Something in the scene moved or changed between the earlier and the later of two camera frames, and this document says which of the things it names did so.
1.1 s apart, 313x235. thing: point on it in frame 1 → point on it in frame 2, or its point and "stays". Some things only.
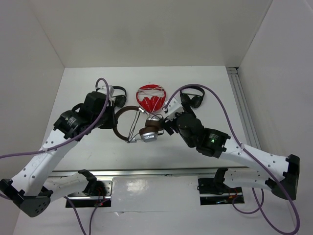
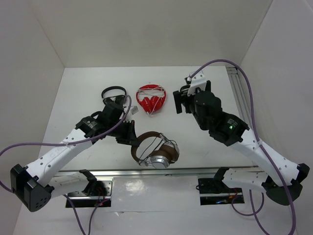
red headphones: x=156 y=103 stays
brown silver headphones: x=149 y=133 → x=160 y=157
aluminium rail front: x=179 y=172 stays
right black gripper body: x=167 y=125 → x=182 y=96
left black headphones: x=120 y=100 stays
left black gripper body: x=107 y=121 → x=122 y=133
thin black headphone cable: x=128 y=140 → x=162 y=141
